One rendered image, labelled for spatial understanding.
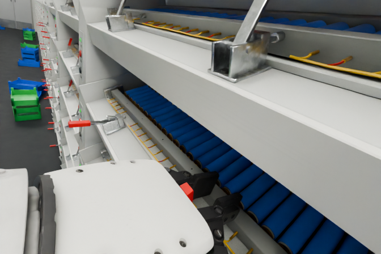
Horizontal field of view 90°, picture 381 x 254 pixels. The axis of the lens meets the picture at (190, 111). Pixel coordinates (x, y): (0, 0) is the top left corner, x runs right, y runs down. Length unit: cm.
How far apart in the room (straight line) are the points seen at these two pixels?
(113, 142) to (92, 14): 29
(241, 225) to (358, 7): 26
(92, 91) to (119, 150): 23
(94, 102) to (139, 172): 40
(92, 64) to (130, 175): 41
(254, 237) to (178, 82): 17
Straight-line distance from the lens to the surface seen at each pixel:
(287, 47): 18
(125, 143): 38
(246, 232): 24
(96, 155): 66
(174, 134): 35
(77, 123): 40
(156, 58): 20
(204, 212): 18
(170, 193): 17
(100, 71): 55
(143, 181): 17
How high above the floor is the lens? 111
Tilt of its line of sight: 21 degrees down
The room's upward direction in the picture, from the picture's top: 13 degrees clockwise
